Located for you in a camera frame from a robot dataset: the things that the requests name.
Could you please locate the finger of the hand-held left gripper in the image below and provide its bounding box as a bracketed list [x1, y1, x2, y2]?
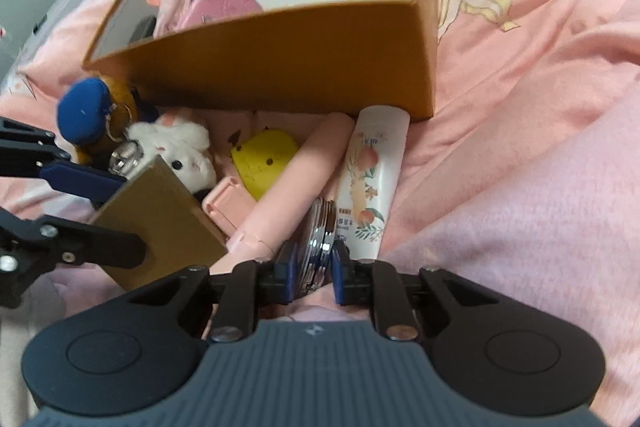
[0, 117, 126, 210]
[0, 206, 148, 310]

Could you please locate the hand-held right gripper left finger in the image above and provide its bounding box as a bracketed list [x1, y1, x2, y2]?
[127, 241, 301, 343]

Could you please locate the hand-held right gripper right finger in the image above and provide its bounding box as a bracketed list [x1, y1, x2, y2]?
[331, 239, 503, 342]

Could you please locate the round silver tin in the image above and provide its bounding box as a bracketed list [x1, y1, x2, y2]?
[295, 198, 337, 298]

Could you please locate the brown board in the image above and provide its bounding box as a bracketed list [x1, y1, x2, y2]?
[89, 156, 228, 292]

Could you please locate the pink cylinder tube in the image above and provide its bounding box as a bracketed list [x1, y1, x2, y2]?
[225, 112, 357, 258]

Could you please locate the white hand cream tube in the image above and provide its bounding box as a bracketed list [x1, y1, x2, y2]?
[332, 105, 412, 258]

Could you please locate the orange cardboard box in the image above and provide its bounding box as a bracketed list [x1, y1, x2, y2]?
[82, 0, 441, 120]

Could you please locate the silver metal clasp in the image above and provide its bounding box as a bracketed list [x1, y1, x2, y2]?
[107, 139, 146, 175]

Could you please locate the white plush bunny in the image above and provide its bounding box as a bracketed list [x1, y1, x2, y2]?
[122, 114, 218, 198]

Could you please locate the yellow duck toy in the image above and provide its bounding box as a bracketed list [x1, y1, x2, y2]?
[230, 127, 301, 202]

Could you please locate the pink printed blanket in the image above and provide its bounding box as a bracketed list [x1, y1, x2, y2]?
[0, 0, 640, 427]

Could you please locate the blue orange plush keychain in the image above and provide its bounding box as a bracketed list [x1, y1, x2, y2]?
[56, 77, 161, 162]

